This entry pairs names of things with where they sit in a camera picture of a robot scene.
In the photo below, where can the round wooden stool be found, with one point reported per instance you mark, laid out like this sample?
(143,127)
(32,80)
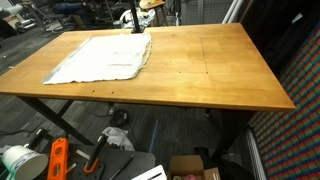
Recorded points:
(155,5)

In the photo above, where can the black table leg frame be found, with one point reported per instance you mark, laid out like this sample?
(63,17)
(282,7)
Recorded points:
(56,118)

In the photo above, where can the white towel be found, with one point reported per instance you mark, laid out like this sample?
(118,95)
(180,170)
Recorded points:
(103,58)

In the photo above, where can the black camera stand pole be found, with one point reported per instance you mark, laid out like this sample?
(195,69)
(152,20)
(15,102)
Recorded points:
(137,28)

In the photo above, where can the crumpled white cloth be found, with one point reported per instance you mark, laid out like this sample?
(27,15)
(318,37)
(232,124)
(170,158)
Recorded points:
(144,18)

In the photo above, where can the grey cloth on floor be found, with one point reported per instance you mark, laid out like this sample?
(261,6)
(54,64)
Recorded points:
(118,137)

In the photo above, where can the orange black clamp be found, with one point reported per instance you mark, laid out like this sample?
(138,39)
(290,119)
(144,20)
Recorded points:
(93,159)

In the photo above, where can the black perforated tool board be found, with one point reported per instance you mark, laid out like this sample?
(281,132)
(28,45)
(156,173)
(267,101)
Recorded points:
(110,160)

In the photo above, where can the cardboard box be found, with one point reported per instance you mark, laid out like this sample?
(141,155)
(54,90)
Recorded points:
(190,167)

